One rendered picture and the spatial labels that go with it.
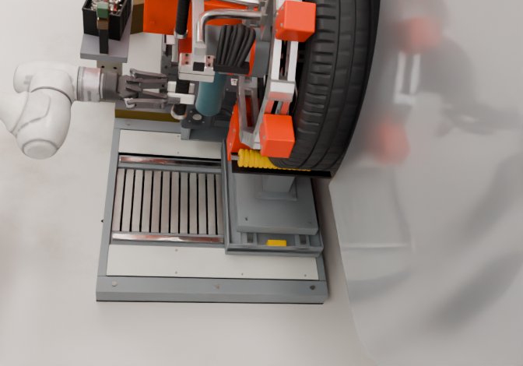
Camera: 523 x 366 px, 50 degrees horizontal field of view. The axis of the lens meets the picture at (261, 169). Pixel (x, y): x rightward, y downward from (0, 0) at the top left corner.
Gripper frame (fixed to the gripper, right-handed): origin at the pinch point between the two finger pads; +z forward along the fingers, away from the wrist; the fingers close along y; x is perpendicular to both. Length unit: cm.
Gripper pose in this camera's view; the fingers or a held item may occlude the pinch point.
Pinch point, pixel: (181, 93)
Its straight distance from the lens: 152.7
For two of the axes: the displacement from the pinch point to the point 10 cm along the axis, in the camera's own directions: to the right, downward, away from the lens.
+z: 9.8, 0.6, 2.1
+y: 0.8, 7.9, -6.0
